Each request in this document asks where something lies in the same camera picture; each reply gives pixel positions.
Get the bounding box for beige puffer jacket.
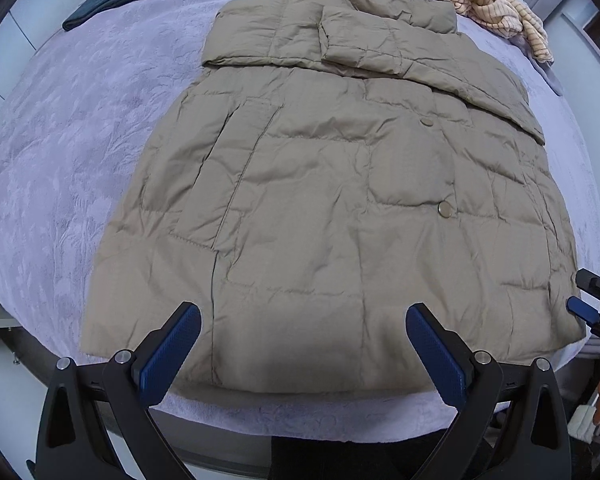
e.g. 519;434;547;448
81;0;585;396

